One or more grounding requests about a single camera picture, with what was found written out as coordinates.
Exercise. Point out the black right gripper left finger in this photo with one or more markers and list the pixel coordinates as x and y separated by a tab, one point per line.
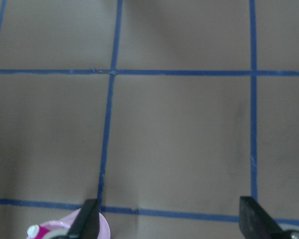
87	223

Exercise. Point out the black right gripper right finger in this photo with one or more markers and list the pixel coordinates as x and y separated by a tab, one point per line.
255	222

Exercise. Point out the pink marker pen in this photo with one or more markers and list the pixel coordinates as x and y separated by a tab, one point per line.
37	232

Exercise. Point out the pink mesh cup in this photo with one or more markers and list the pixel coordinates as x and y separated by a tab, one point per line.
67	221

